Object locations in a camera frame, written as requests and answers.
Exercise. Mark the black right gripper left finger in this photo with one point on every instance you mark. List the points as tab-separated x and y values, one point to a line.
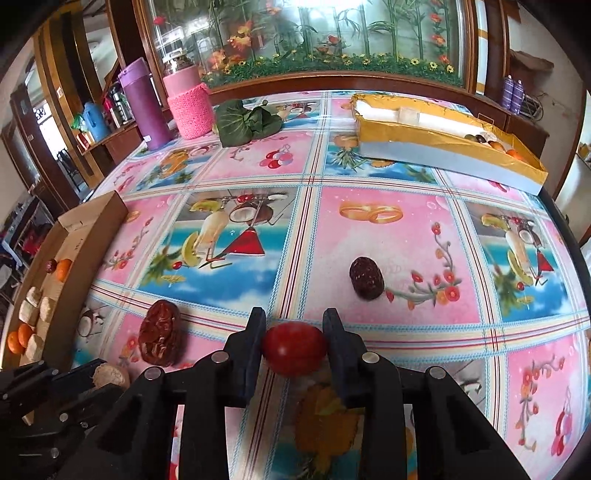
134	439

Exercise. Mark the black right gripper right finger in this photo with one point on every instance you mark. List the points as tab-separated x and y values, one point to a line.
454	438

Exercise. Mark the orange tangerine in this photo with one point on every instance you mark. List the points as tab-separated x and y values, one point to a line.
24	333

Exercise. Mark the large red date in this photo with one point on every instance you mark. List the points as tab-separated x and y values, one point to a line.
159	336

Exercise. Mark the dark round date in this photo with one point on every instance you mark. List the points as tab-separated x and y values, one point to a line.
367	279

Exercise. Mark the red cherry tomato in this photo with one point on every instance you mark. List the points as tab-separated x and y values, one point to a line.
294	349

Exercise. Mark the tangerine in tray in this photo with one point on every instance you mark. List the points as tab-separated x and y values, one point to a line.
14	344
62	270

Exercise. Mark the brown cardboard tray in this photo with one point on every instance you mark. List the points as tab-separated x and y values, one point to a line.
83	235

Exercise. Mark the dark red date in tray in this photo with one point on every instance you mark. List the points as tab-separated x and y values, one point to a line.
51	266

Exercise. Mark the wooden cabinet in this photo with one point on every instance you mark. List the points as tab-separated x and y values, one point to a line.
100	159

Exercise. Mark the colourful printed tablecloth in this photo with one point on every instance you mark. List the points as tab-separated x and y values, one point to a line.
478	276

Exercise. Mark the blue thermos jug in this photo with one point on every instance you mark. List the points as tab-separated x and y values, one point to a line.
95	122

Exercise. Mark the yellow gift box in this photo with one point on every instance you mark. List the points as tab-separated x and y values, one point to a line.
426	133

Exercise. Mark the green leafy vegetable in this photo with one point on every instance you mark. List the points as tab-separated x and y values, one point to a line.
237	125

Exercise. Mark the pink knitted-sleeve jar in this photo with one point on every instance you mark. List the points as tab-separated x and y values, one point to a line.
187	97

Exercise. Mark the purple thermos bottle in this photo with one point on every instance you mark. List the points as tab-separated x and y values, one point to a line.
146	110

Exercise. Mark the purple bottles on shelf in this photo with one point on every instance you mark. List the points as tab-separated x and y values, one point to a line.
513	95

